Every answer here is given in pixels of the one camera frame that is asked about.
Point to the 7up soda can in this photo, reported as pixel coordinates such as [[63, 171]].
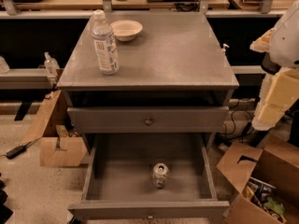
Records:
[[160, 174]]

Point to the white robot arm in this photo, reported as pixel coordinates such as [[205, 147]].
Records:
[[281, 90]]

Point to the grey drawer cabinet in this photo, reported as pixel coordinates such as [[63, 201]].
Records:
[[176, 61]]

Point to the closed grey top drawer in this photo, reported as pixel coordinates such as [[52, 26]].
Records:
[[147, 119]]

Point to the open grey middle drawer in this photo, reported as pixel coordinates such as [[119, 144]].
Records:
[[119, 185]]

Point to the white bowl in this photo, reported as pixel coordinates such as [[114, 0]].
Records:
[[126, 30]]

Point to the clear plastic water bottle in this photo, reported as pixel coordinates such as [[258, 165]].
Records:
[[104, 44]]

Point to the small pump bottle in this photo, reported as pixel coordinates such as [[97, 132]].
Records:
[[225, 48]]

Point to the cardboard box left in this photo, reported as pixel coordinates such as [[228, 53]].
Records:
[[60, 145]]

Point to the small bottle on shelf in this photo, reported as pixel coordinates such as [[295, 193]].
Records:
[[51, 64]]

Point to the open cardboard box right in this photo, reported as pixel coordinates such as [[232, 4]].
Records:
[[276, 164]]

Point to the black power adapter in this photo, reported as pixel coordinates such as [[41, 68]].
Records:
[[14, 152]]

